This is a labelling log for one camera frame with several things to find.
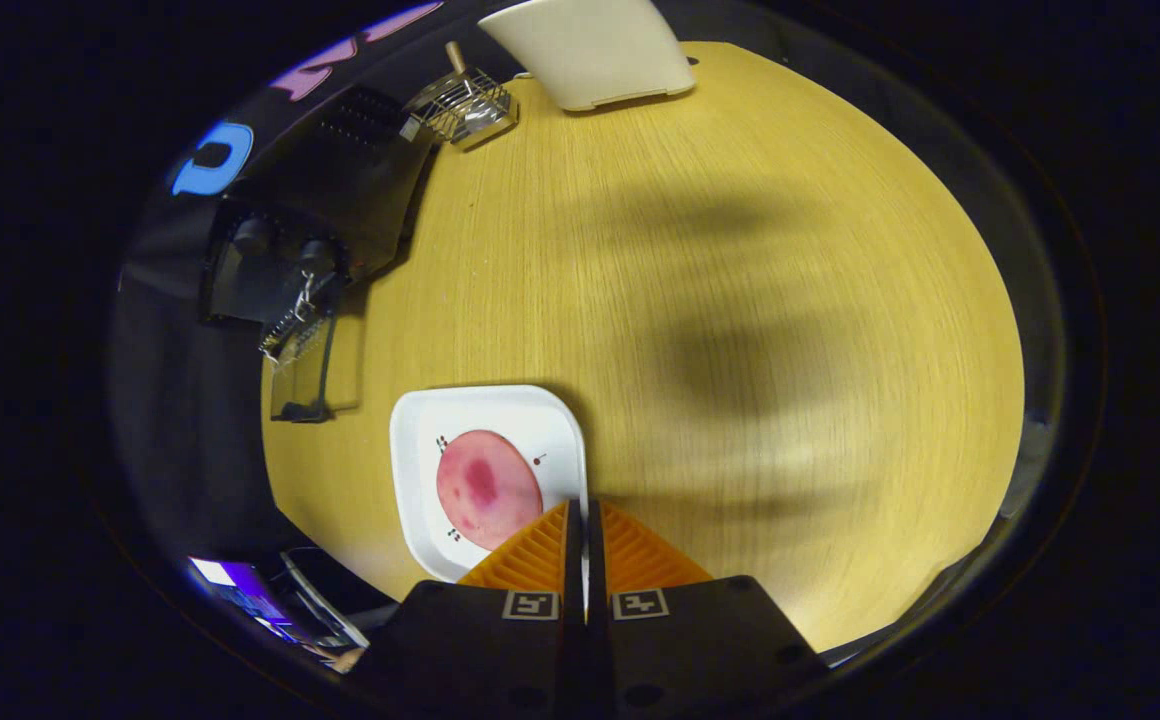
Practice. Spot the white rounded appliance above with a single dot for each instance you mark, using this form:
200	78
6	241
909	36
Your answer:
590	50

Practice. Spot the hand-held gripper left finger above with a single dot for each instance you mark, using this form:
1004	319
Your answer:
500	650

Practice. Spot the black toaster oven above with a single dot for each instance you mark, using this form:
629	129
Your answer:
340	190

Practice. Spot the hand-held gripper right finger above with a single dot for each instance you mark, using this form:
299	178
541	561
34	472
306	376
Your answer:
680	640

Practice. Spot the white square plate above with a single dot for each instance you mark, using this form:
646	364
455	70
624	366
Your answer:
420	470

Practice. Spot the wooden stick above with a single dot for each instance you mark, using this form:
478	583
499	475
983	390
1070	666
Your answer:
456	58

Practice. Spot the glowing purple screen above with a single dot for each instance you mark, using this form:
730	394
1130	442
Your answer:
235	585

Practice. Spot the pink round ham slice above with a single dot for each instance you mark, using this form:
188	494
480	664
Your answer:
490	490

